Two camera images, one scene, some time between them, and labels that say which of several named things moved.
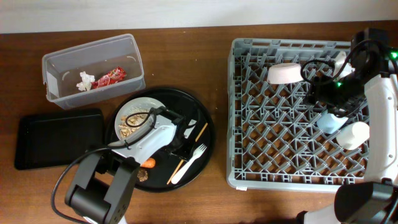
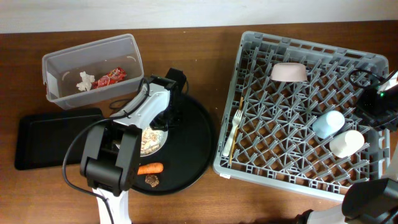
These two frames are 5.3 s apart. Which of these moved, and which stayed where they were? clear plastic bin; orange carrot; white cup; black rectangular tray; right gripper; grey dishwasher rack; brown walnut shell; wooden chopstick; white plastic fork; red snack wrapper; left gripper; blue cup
Moved: white cup; wooden chopstick; left gripper; orange carrot; blue cup; white plastic fork; right gripper; grey dishwasher rack; brown walnut shell
Stayed: black rectangular tray; red snack wrapper; clear plastic bin
